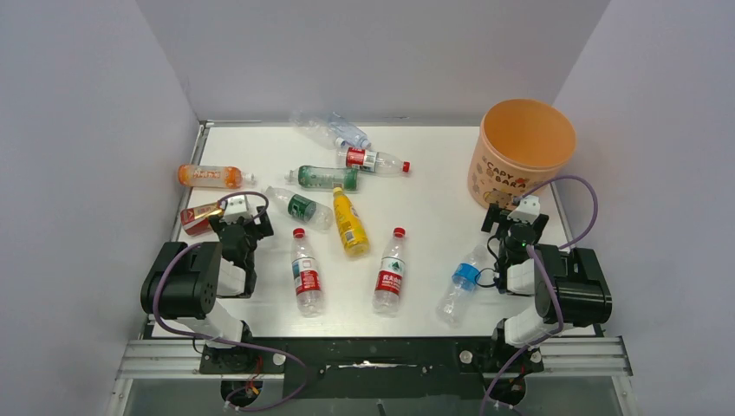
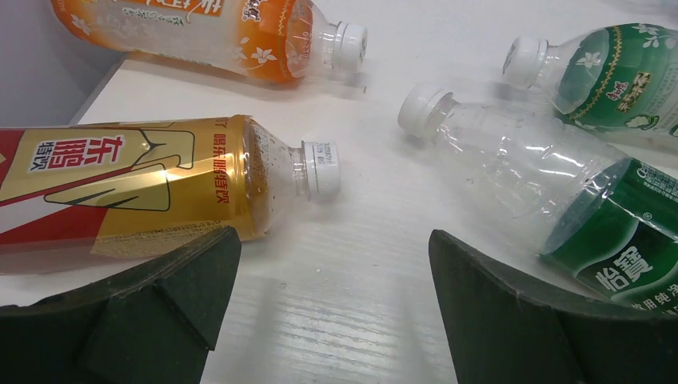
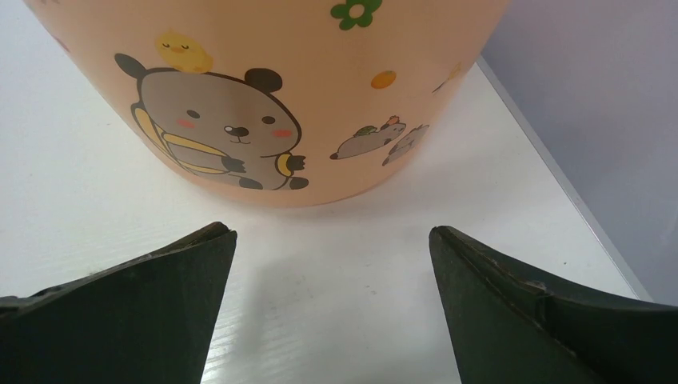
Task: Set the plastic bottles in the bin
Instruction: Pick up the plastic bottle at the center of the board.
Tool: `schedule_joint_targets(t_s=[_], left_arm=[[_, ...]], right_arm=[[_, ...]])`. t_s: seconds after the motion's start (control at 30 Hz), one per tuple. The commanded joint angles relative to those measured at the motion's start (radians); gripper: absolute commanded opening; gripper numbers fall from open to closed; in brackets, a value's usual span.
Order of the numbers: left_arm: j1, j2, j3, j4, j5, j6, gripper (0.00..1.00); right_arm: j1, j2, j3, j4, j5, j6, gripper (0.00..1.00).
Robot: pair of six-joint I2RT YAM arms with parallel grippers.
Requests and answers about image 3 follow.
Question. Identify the orange cartoon plastic bin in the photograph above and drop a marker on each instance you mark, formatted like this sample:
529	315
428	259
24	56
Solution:
286	103

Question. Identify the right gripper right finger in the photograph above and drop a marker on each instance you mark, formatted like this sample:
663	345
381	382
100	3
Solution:
510	322

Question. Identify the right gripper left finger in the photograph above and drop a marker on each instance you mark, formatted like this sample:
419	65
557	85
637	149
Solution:
148	320

